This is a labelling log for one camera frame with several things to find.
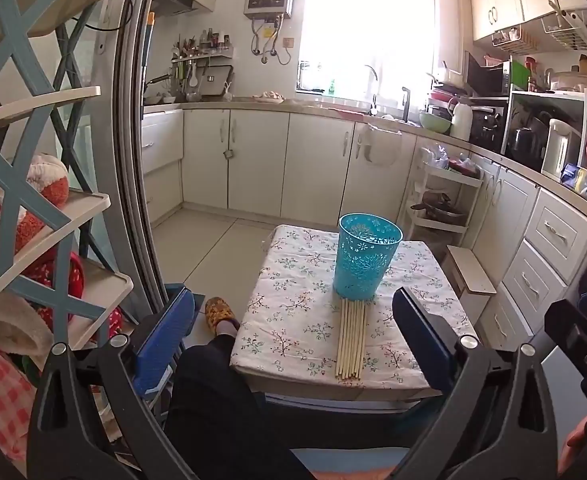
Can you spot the kitchen window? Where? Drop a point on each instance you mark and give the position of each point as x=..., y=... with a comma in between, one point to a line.
x=363, y=25

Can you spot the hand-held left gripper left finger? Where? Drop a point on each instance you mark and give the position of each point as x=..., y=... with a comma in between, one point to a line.
x=166, y=340

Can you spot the cream drawer cabinet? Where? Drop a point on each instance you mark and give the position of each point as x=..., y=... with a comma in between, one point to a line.
x=161, y=135

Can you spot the blue packet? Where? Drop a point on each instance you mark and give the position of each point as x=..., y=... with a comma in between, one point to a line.
x=573, y=175

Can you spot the black countertop oven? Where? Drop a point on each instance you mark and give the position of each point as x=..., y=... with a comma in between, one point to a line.
x=488, y=130

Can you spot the bundle of bamboo chopsticks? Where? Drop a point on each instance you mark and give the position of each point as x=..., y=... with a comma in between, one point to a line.
x=349, y=340

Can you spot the wall utensil rack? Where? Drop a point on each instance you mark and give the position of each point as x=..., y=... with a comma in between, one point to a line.
x=203, y=55

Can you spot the blue mop pole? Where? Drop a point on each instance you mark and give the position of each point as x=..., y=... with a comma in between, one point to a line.
x=148, y=35

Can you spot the cream plush slipper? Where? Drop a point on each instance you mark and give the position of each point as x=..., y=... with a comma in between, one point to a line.
x=8, y=325

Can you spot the white appliance stand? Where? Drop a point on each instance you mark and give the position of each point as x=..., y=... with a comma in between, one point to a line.
x=548, y=96

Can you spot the chrome sink faucet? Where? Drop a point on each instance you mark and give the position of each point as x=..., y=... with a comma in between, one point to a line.
x=373, y=105

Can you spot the yellow patterned slipper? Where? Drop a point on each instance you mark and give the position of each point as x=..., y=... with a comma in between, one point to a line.
x=218, y=310

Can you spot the white hanging plastic bag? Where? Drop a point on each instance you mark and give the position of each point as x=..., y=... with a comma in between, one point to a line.
x=381, y=147

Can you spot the cream and blue shelf rack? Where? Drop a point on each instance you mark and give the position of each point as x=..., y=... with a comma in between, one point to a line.
x=81, y=207

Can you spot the black tap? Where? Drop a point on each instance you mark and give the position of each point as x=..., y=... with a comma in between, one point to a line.
x=406, y=105

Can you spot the white jug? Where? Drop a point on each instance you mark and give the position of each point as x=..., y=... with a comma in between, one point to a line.
x=462, y=122

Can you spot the grey sliding door frame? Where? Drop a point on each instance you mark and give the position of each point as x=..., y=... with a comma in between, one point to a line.
x=133, y=185

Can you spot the person's right hand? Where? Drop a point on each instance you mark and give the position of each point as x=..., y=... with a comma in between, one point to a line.
x=576, y=440

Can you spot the white trolley cart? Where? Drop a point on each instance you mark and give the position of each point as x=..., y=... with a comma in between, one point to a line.
x=443, y=172

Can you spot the black frying pan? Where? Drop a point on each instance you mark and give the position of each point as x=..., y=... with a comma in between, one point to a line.
x=441, y=207

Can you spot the green bowl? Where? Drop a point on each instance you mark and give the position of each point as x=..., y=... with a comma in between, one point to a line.
x=434, y=122

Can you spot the white step stool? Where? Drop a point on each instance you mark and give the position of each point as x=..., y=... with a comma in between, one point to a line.
x=473, y=270

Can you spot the teal perforated plastic basket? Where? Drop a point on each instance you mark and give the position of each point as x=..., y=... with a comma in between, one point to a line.
x=363, y=265

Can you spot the red strawberry plush toy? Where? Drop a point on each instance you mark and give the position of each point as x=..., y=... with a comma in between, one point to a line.
x=76, y=270

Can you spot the small table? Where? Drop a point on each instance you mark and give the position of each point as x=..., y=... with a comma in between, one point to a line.
x=323, y=391

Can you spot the white electric kettle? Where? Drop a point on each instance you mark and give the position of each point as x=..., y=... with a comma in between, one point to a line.
x=561, y=150

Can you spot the person's black trouser leg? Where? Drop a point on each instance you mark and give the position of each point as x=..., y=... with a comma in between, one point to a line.
x=213, y=410

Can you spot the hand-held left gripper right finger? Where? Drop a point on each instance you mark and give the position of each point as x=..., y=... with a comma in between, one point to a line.
x=421, y=345

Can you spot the floral tablecloth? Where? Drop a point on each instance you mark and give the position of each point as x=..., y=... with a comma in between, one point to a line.
x=293, y=310

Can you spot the white and orange plush toy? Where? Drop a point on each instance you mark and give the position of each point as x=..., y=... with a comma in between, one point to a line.
x=48, y=180

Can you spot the black microwave oven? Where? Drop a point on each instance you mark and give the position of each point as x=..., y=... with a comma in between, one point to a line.
x=488, y=77

